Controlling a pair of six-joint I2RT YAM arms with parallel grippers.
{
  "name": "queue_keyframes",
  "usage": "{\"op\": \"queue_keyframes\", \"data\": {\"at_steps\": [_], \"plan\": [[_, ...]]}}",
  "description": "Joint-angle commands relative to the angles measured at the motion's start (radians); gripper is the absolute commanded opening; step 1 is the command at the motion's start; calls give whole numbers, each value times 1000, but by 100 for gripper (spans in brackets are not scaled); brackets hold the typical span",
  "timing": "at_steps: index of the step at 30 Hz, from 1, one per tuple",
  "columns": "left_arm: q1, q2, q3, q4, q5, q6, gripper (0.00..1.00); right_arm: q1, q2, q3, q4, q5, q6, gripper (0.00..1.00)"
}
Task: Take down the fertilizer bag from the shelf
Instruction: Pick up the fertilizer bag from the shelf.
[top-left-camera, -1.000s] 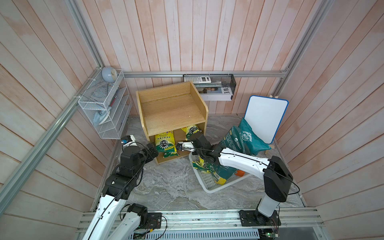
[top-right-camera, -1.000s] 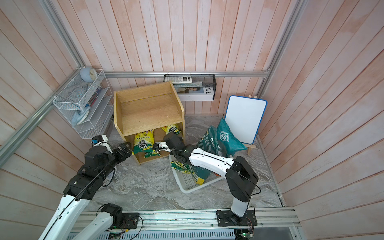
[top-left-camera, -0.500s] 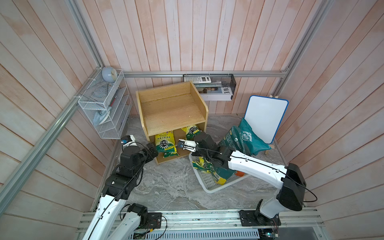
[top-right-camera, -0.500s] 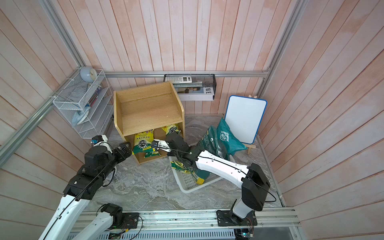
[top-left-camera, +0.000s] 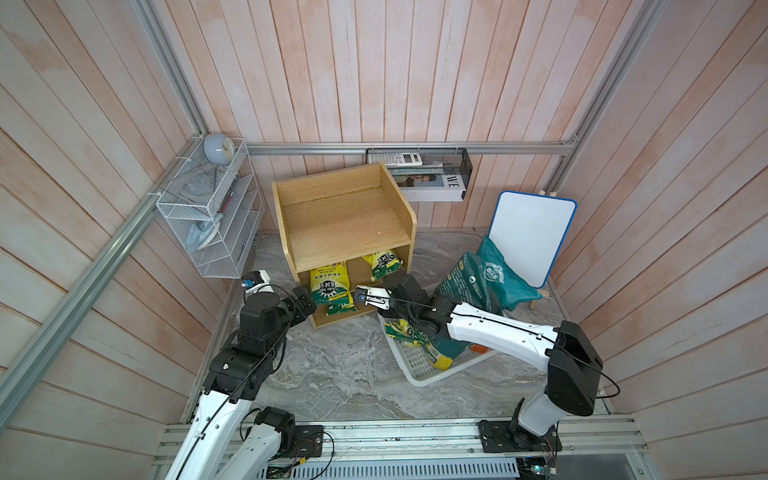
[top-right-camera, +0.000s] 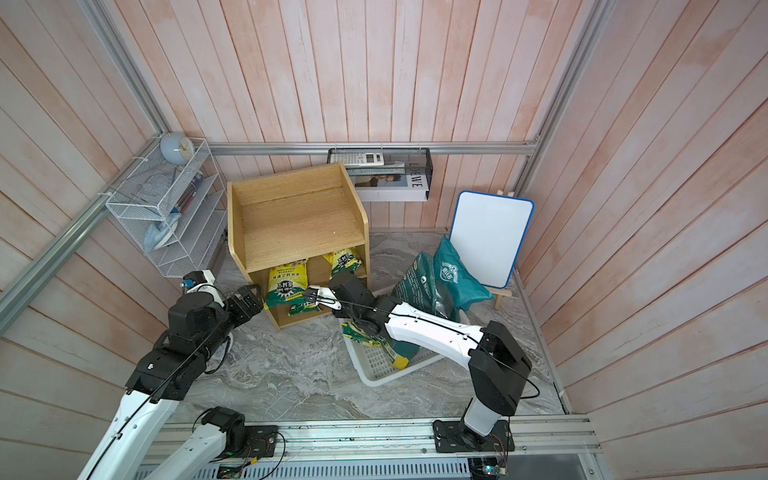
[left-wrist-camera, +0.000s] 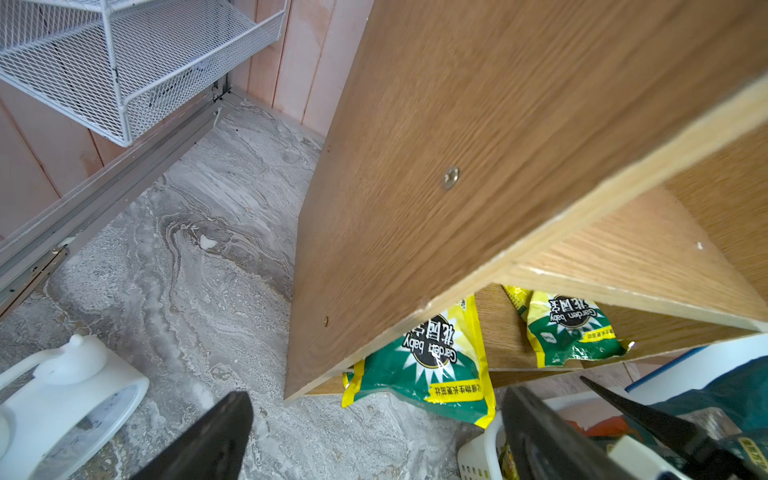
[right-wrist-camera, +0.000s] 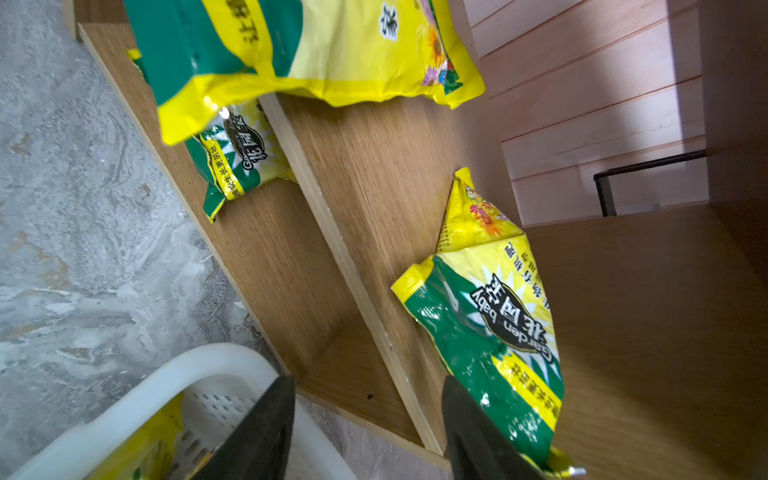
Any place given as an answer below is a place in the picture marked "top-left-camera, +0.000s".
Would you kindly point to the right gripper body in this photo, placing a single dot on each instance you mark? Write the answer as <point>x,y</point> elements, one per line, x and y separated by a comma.
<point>394,311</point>

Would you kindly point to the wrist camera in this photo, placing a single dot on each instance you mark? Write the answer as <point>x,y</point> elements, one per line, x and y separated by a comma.
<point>251,281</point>
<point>372,296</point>

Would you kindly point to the yellow green bag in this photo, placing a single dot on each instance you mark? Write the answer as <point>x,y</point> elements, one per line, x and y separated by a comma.
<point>383,263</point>
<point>403,332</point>
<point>330,285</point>

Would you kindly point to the black mesh wall basket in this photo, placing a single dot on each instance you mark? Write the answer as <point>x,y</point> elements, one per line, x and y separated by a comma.
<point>435,160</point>

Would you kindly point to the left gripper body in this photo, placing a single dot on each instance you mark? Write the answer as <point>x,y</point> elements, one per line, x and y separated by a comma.
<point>295,313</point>

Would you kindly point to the wooden shelf cabinet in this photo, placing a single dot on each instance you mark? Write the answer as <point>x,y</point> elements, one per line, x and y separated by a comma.
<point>342,216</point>

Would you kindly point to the white calculator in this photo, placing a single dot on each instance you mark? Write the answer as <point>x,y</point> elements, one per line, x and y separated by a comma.
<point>402,160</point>

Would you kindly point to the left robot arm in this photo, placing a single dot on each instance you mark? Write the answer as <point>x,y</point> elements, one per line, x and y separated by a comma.
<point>240,372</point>

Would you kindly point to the white wire rack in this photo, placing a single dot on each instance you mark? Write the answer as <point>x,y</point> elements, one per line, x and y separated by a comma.
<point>213,211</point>

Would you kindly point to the teal orange fertilizer bag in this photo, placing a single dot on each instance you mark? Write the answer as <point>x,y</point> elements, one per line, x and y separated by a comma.
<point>506,288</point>

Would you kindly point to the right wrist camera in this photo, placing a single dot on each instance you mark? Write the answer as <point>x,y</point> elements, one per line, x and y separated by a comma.
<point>372,296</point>

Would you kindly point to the white book box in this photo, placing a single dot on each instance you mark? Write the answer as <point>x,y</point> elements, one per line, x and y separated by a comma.
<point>432,187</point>

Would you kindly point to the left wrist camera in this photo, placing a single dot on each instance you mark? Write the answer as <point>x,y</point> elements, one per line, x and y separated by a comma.
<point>251,281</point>

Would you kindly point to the small green bag bottom shelf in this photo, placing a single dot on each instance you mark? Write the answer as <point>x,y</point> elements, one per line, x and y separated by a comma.
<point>342,307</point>

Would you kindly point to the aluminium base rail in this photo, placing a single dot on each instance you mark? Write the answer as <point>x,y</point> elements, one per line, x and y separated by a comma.
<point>599,447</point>

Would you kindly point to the wooden board easel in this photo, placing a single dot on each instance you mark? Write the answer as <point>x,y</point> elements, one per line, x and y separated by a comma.
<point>542,294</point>

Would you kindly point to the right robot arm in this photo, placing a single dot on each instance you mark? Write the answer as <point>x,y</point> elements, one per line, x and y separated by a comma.
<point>569,368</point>

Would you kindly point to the white board blue frame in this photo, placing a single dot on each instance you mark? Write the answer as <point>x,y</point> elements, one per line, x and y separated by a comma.
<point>529,231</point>

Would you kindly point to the dark green large fertilizer bag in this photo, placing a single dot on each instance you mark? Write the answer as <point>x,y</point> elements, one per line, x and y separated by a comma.
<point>465,283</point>

